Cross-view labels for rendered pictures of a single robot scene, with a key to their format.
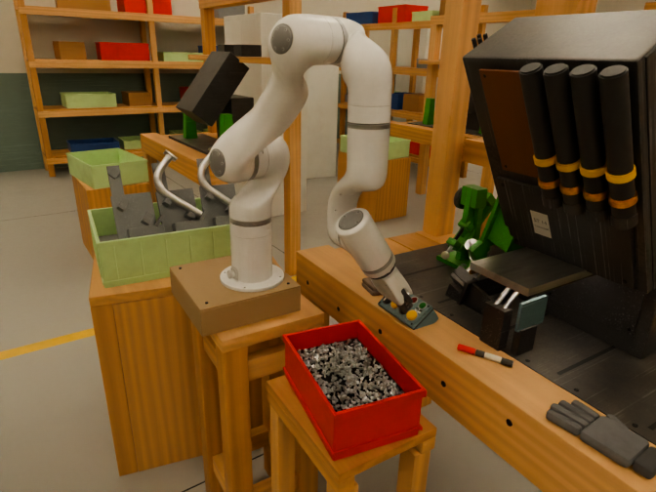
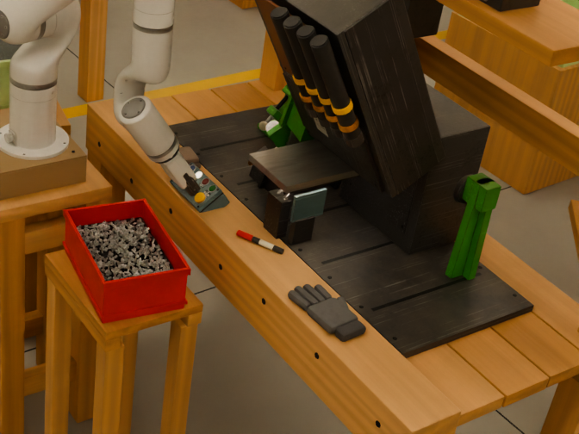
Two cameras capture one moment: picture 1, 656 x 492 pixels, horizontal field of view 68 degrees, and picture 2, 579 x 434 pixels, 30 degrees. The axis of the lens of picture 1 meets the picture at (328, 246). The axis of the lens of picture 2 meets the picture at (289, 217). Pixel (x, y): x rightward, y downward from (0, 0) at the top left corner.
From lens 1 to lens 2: 1.48 m
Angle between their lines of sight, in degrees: 13
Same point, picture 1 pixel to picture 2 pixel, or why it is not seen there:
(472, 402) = (240, 284)
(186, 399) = not seen: outside the picture
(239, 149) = (25, 15)
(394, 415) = (160, 288)
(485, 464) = not seen: hidden behind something
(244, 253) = (25, 117)
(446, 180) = not seen: hidden behind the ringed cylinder
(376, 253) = (157, 140)
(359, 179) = (141, 74)
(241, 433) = (14, 309)
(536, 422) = (279, 300)
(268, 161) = (56, 22)
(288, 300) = (72, 170)
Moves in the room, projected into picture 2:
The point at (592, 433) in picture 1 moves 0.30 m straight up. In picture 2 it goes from (314, 309) to (335, 197)
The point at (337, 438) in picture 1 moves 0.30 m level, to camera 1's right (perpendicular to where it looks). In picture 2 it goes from (106, 304) to (237, 314)
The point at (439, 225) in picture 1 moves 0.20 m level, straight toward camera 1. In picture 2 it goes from (277, 77) to (264, 103)
